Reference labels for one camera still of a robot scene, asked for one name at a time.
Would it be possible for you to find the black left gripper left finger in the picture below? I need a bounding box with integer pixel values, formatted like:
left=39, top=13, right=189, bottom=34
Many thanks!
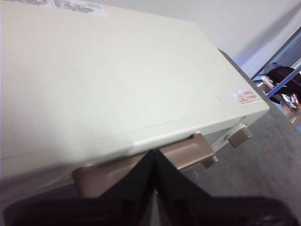
left=3, top=148, right=157, bottom=226

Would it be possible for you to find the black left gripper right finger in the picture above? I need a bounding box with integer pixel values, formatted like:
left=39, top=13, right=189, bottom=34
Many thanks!
left=154, top=148, right=301, bottom=226

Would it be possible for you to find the cream Toshiba toaster oven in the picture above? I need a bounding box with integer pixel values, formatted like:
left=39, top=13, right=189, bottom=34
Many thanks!
left=0, top=0, right=270, bottom=189

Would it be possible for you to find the black item with red stripe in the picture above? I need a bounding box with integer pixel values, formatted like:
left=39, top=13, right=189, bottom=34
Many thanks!
left=261, top=62, right=301, bottom=112

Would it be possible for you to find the grey metal frame rail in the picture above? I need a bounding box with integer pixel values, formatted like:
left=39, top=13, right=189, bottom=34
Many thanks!
left=250, top=30, right=301, bottom=82

